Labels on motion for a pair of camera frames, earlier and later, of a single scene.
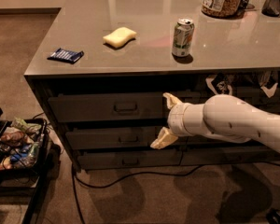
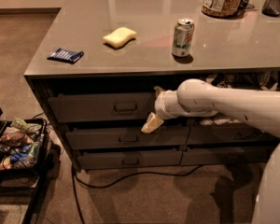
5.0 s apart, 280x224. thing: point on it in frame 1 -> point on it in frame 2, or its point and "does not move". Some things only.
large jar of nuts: x=223 y=1 does not move
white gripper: x=176 y=120 -> x=161 y=105
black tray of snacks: x=19 y=146 does not move
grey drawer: x=114 y=108 does not move
